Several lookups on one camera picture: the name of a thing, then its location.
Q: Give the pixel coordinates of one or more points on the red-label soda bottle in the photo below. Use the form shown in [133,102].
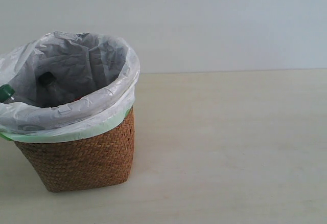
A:
[55,94]

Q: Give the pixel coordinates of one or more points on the green-label water bottle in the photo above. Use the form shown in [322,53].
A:
[8,94]

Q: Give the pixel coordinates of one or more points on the white plastic bin liner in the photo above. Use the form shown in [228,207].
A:
[101,72]

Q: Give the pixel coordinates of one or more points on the woven wicker trash basket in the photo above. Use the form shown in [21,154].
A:
[100,161]

